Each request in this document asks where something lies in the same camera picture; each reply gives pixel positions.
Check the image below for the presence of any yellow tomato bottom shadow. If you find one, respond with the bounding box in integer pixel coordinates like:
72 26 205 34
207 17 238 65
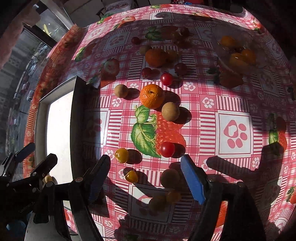
166 190 182 204

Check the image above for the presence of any yellow cherry tomato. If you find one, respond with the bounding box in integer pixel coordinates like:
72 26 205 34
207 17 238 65
115 148 129 163
125 170 138 183

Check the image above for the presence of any red cherry tomato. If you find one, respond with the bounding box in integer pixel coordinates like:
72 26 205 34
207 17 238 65
160 72 174 86
160 142 175 158

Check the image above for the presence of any brown longan bottom shadow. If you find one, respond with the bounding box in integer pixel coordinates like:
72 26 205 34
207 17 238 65
149 195 167 212

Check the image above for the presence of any orange mandarin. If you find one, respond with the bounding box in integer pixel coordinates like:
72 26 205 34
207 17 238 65
145 48 168 68
139 84 165 109

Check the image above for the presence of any white shallow tray box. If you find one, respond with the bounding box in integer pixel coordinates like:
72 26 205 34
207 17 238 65
35 76 87 184

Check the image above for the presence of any pink strawberry checked tablecloth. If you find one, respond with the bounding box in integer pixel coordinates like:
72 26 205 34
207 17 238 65
24 4 295 240

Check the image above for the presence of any orange mandarin in shadow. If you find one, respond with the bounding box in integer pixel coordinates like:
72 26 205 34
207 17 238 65
145 48 168 68

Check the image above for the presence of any clear glass bowl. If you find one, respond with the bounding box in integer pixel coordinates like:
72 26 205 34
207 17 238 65
211 25 268 75

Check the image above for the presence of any greenish longan far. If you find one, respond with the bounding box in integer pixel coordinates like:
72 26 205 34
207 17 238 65
139 45 152 56

